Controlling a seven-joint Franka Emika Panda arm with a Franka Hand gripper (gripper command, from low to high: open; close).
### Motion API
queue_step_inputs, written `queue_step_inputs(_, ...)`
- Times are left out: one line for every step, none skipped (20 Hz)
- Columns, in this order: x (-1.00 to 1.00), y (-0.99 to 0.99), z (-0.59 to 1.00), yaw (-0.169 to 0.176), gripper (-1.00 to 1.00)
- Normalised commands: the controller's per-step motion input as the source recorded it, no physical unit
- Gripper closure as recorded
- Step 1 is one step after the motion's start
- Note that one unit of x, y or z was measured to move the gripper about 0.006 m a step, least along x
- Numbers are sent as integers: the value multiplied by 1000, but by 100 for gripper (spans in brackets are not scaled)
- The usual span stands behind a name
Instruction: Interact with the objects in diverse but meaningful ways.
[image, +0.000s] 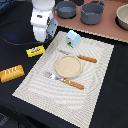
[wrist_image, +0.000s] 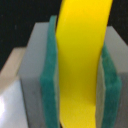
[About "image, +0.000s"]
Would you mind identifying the yellow butter box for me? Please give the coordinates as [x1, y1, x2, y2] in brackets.
[27, 46, 45, 57]

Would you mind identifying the beige bowl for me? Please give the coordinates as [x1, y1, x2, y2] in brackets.
[116, 4, 128, 31]

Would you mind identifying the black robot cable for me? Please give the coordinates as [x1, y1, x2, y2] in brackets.
[0, 33, 38, 47]

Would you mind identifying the grey pan with handle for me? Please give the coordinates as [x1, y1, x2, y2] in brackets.
[55, 1, 77, 19]

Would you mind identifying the fork with wooden handle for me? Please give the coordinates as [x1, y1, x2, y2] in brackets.
[44, 72, 84, 90]

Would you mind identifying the round wooden plate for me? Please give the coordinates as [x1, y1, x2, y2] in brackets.
[55, 55, 83, 78]

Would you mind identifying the salmon pink board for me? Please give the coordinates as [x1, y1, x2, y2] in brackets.
[55, 1, 128, 43]

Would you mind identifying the orange bread loaf toy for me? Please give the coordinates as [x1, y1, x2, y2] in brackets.
[0, 65, 24, 83]

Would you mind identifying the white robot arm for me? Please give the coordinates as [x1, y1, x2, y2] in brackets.
[30, 0, 58, 42]

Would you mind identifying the dark grey pot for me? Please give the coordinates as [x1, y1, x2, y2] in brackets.
[81, 0, 106, 25]

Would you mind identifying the knife with wooden handle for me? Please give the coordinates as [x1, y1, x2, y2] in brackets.
[58, 49, 97, 63]

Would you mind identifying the beige woven placemat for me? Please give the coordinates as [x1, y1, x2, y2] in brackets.
[13, 31, 114, 128]

